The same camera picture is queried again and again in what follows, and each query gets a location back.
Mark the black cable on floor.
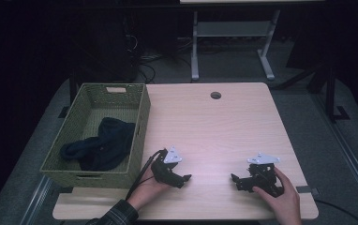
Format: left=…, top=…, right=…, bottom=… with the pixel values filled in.
left=313, top=198, right=358, bottom=225

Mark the dark blue cloth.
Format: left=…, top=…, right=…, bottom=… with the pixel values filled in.
left=59, top=116, right=137, bottom=173

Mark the person's left hand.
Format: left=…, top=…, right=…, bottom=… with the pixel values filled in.
left=126, top=161, right=172, bottom=212

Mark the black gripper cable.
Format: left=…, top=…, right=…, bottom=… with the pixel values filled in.
left=125, top=149, right=168, bottom=202

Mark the bundle of black cables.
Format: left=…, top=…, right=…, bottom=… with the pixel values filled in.
left=124, top=33, right=194, bottom=84

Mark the grey table clamp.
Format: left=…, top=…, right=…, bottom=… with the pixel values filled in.
left=294, top=185, right=321, bottom=197

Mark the green woven basket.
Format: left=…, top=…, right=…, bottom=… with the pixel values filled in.
left=39, top=82, right=152, bottom=189

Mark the person's right hand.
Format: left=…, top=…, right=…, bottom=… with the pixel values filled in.
left=251, top=166, right=303, bottom=225

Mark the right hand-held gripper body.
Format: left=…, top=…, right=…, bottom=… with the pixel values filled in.
left=241, top=152, right=285, bottom=199

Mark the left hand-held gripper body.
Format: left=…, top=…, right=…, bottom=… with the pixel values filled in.
left=150, top=145, right=184, bottom=189

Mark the white metal stand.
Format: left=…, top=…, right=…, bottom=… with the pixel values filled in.
left=189, top=8, right=282, bottom=83

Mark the black metal stand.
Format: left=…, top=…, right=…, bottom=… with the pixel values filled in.
left=305, top=62, right=351, bottom=124

